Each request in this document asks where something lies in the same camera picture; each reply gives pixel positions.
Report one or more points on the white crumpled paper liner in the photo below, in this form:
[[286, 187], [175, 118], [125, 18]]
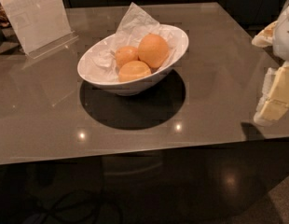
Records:
[[135, 25]]

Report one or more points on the clear acrylic sign holder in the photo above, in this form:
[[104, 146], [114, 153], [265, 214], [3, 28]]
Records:
[[41, 26]]

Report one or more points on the white oval ceramic bowl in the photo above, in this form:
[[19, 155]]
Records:
[[142, 84]]

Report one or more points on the small orange at left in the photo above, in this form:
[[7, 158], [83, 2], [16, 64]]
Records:
[[126, 54]]

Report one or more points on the front orange in bowl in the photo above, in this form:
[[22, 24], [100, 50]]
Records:
[[133, 70]]

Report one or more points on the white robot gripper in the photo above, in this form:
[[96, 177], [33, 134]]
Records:
[[284, 37]]

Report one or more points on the large orange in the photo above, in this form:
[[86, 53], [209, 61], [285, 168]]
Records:
[[153, 50]]

